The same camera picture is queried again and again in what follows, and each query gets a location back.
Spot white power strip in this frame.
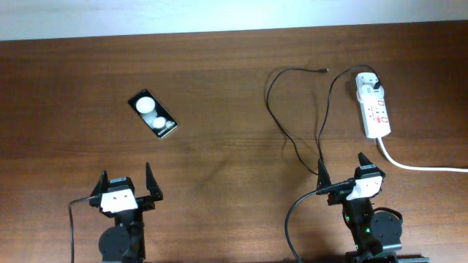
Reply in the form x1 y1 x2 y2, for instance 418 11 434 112
355 72 392 140

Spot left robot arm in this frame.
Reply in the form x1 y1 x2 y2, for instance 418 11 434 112
89 164 163 262

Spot thin black charger cable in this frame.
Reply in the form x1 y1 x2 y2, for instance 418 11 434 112
265 64 382 176

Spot thick white power cord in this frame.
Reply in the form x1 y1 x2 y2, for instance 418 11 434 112
375 137 468 173

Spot white charger plug adapter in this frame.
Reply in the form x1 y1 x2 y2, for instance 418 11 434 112
355 72 385 103

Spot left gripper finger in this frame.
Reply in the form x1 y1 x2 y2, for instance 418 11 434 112
146 162 162 200
91 170 109 197

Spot black Galaxy flip smartphone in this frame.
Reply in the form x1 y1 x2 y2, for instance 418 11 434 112
128 89 178 140

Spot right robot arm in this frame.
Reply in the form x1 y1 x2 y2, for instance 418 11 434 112
317 153 403 262

